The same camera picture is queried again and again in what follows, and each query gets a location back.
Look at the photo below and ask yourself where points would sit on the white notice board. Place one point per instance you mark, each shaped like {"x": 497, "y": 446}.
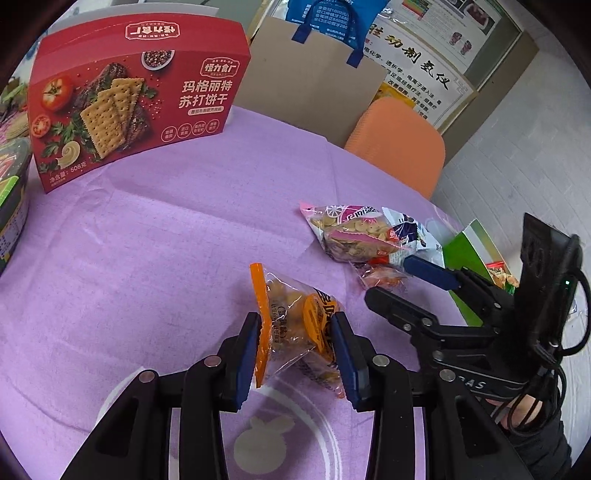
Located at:
{"x": 443, "y": 14}

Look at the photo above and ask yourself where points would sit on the pink cracker packet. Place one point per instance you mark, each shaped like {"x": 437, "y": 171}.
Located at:
{"x": 341, "y": 230}

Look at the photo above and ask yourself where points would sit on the clear orange-edged snack packet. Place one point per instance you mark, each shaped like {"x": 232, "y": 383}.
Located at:
{"x": 286, "y": 314}

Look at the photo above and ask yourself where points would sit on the orange chair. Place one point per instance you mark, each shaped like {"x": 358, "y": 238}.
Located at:
{"x": 397, "y": 143}

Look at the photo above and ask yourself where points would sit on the small clear candy packet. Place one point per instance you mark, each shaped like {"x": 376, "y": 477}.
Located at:
{"x": 381, "y": 277}

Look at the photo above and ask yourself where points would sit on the red cracker box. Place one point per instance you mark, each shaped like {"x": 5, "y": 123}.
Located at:
{"x": 138, "y": 92}

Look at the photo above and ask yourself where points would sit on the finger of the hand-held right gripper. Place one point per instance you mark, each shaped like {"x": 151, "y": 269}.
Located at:
{"x": 427, "y": 273}
{"x": 397, "y": 307}

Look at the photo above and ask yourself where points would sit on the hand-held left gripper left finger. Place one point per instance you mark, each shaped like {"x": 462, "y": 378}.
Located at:
{"x": 247, "y": 355}

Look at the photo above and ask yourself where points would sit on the person's right hand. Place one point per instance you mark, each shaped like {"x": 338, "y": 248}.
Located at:
{"x": 519, "y": 413}

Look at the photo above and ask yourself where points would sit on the colourful snack box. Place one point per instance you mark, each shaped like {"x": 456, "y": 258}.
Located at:
{"x": 14, "y": 115}

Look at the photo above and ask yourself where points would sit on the green cardboard box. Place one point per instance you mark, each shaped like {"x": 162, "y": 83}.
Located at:
{"x": 461, "y": 249}

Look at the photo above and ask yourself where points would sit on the person's right forearm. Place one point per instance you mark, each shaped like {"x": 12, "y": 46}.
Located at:
{"x": 540, "y": 454}

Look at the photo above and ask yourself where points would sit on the blue shopping bag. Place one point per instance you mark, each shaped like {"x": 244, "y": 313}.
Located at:
{"x": 364, "y": 18}

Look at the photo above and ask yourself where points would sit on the round dark green snack tin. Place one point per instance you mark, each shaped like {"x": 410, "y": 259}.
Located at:
{"x": 11, "y": 207}

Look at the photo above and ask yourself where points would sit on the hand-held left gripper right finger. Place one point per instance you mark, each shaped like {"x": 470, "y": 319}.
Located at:
{"x": 348, "y": 360}

